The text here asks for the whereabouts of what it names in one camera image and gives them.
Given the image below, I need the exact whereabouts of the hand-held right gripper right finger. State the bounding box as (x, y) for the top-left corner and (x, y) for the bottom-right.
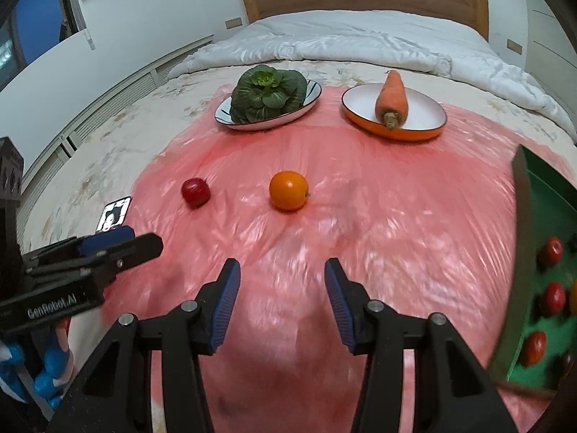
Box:
(325, 257), (519, 433)

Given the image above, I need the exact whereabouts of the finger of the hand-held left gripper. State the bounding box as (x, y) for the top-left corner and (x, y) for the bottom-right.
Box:
(27, 233), (164, 288)
(20, 226), (136, 276)

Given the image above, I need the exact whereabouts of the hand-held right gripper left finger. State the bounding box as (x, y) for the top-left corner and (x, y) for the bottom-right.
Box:
(45, 258), (242, 433)

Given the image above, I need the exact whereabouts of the small red apple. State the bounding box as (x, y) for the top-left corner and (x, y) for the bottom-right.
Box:
(181, 179), (212, 209)
(520, 331), (547, 367)

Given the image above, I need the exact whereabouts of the red tomato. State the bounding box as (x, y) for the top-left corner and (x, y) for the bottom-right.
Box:
(541, 282), (567, 317)
(538, 237), (564, 268)

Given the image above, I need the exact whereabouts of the green tray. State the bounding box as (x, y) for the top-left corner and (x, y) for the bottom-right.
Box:
(491, 144), (577, 393)

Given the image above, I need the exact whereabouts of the person's left hand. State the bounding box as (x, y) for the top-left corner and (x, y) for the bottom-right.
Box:
(0, 318), (73, 409)

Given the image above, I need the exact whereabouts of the small printed card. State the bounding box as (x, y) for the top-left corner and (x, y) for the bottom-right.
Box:
(98, 196), (132, 234)

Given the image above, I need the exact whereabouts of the pink plastic sheet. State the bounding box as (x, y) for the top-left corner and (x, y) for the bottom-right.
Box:
(133, 83), (577, 433)

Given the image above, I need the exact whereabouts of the white slatted cabinet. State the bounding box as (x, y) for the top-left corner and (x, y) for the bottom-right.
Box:
(20, 35), (215, 176)

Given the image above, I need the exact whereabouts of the green leafy vegetable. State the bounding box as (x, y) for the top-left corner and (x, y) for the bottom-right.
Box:
(230, 65), (308, 124)

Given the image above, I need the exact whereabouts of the orange rimmed plate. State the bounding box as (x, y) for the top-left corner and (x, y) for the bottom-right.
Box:
(341, 83), (448, 141)

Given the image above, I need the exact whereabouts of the white plate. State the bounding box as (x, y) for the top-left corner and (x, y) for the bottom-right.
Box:
(215, 79), (322, 132)

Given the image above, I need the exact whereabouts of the carrot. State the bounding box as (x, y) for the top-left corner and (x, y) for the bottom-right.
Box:
(375, 70), (409, 130)

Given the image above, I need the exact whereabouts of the window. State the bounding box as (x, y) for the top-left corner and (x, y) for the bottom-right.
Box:
(0, 0), (73, 91)

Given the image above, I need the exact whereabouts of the white duvet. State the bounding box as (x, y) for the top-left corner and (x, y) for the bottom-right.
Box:
(168, 13), (577, 140)

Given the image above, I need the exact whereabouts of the white wardrobe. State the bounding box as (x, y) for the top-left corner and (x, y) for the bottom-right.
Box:
(525, 0), (577, 113)

